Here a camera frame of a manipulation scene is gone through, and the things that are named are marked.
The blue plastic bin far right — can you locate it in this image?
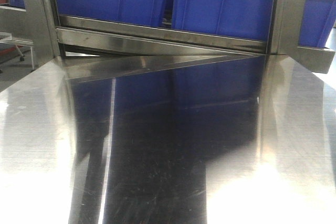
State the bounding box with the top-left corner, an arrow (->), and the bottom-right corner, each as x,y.
299,0 -> 335,48

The stainless steel shelf frame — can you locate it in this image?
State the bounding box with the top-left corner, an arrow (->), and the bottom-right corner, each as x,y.
0,0 -> 336,74

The background table with caster legs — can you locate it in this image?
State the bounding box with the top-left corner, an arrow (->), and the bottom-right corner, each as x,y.
1,32 -> 37,72

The blue plastic bin centre right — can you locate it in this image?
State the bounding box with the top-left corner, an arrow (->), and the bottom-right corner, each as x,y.
171,0 -> 273,41

